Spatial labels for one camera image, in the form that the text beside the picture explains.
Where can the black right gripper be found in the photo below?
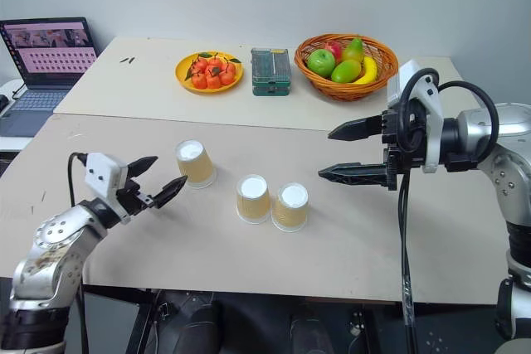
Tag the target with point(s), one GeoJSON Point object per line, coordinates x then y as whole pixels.
{"type": "Point", "coordinates": [394, 159]}

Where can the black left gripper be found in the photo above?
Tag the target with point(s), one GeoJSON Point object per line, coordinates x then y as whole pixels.
{"type": "Point", "coordinates": [133, 200]}

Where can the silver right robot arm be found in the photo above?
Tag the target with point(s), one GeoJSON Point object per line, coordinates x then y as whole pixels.
{"type": "Point", "coordinates": [510, 171]}

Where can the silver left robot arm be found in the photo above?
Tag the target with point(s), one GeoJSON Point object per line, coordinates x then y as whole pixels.
{"type": "Point", "coordinates": [54, 246]}

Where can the tan ribbed paper cup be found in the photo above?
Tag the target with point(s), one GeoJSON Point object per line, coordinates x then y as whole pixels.
{"type": "Point", "coordinates": [252, 200]}
{"type": "Point", "coordinates": [290, 209]}
{"type": "Point", "coordinates": [195, 165]}

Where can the woven wicker basket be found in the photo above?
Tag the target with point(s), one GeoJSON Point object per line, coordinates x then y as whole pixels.
{"type": "Point", "coordinates": [344, 90]}

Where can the green red mango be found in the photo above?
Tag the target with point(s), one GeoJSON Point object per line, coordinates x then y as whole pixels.
{"type": "Point", "coordinates": [346, 71]}

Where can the yellow banana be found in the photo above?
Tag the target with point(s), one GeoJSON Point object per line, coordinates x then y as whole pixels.
{"type": "Point", "coordinates": [369, 71]}

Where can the green apple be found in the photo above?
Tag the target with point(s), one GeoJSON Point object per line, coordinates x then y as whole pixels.
{"type": "Point", "coordinates": [321, 62]}

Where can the green red pear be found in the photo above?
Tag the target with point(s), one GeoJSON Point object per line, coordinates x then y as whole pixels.
{"type": "Point", "coordinates": [353, 51]}

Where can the yellow plate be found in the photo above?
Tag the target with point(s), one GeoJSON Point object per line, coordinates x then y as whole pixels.
{"type": "Point", "coordinates": [184, 80]}

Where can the red apple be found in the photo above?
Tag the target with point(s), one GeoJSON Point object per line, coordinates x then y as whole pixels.
{"type": "Point", "coordinates": [334, 49]}

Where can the orange tangerine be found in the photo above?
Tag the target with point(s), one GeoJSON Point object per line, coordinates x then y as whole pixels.
{"type": "Point", "coordinates": [199, 80]}
{"type": "Point", "coordinates": [215, 63]}
{"type": "Point", "coordinates": [201, 65]}
{"type": "Point", "coordinates": [227, 78]}
{"type": "Point", "coordinates": [231, 67]}
{"type": "Point", "coordinates": [213, 81]}

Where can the green plastic tool case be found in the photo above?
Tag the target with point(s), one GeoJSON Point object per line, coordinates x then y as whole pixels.
{"type": "Point", "coordinates": [271, 70]}

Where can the dark rounded robot leg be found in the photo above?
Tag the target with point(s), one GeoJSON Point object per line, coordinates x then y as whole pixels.
{"type": "Point", "coordinates": [195, 321]}
{"type": "Point", "coordinates": [309, 333]}

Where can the open laptop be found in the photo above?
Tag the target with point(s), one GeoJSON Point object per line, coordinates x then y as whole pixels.
{"type": "Point", "coordinates": [45, 64]}

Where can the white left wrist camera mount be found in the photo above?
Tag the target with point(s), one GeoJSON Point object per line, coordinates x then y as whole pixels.
{"type": "Point", "coordinates": [101, 173]}

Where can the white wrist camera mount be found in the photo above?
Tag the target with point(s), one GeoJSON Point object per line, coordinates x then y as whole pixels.
{"type": "Point", "coordinates": [101, 173]}
{"type": "Point", "coordinates": [431, 122]}

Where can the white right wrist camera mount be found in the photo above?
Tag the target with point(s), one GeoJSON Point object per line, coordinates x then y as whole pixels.
{"type": "Point", "coordinates": [431, 122]}

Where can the black table frame leg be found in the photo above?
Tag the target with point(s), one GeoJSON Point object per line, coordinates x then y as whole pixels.
{"type": "Point", "coordinates": [141, 321]}

